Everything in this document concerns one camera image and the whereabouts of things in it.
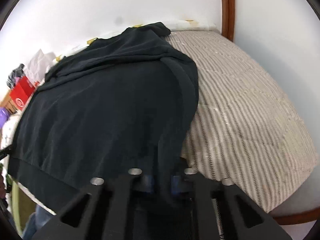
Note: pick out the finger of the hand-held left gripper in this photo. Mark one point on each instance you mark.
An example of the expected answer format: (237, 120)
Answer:
(5, 152)

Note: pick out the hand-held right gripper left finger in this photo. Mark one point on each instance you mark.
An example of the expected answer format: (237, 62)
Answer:
(148, 183)

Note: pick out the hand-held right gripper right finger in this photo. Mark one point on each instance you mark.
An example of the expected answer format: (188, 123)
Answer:
(176, 183)

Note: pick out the black sweatshirt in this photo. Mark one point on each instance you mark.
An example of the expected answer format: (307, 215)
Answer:
(100, 117)

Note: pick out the purple bag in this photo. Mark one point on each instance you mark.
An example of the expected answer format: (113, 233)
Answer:
(4, 117)

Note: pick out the wooden slatted headboard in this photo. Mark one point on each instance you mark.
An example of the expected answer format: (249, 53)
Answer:
(8, 106)

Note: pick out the green cloth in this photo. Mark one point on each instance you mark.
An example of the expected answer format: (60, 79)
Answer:
(21, 205)

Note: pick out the red paper shopping bag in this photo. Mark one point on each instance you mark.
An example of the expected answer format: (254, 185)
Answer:
(21, 95)

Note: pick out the plaid cloth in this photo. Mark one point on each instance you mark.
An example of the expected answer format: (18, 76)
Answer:
(15, 76)

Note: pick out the white plastic bag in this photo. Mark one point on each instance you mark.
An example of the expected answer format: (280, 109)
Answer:
(37, 62)

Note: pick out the striped quilted mat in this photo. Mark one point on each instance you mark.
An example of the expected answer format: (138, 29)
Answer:
(250, 117)

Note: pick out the brown wooden baseboard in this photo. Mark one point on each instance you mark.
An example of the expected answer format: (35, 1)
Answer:
(295, 217)

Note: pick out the rolled paper with yellow print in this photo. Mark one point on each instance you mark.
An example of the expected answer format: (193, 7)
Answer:
(190, 25)

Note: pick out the brown wooden door frame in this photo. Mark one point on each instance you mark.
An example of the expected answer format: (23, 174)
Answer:
(227, 10)

